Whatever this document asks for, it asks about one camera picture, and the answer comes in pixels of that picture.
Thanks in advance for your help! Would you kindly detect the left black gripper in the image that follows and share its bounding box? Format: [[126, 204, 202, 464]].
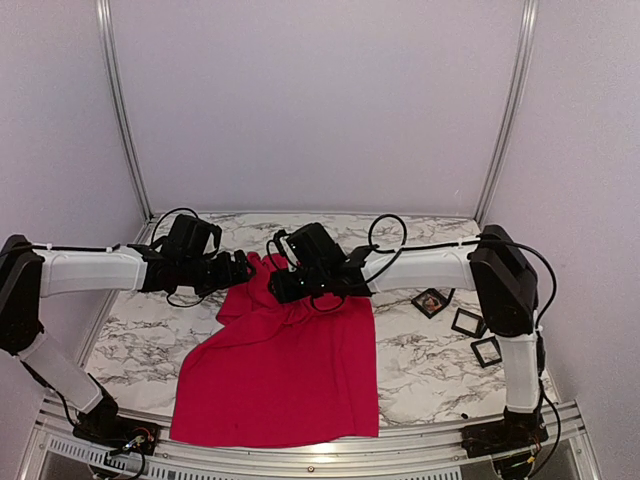
[[179, 249, 256, 298]]

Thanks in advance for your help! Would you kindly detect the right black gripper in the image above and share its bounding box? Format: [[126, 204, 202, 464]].
[[266, 267, 329, 304]]

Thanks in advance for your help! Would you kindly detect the red t-shirt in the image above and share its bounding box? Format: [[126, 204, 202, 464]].
[[170, 252, 380, 448]]

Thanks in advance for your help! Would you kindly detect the brown round brooch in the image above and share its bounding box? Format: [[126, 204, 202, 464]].
[[421, 295, 441, 312]]

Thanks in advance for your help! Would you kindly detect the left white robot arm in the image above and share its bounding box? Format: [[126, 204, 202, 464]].
[[1, 210, 254, 445]]

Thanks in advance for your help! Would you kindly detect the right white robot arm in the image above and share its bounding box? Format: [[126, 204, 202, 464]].
[[266, 222, 549, 448]]

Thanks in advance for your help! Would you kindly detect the black open display box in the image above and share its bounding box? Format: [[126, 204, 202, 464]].
[[471, 336, 502, 368], [451, 308, 488, 339], [411, 288, 455, 319]]

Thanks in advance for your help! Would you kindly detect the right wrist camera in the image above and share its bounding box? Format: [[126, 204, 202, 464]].
[[272, 222, 346, 272]]

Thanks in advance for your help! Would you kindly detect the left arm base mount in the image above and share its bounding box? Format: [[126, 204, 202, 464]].
[[73, 390, 160, 456]]

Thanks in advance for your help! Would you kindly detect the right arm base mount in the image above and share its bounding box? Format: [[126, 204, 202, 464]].
[[461, 406, 549, 458]]

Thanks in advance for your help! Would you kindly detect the left aluminium frame post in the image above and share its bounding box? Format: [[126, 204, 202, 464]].
[[95, 0, 153, 223]]

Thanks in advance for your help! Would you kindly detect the aluminium frame post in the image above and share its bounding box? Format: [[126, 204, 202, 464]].
[[474, 0, 540, 225], [95, 0, 153, 223]]

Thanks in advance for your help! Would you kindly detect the right aluminium frame post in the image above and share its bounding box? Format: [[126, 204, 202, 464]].
[[474, 0, 540, 225]]

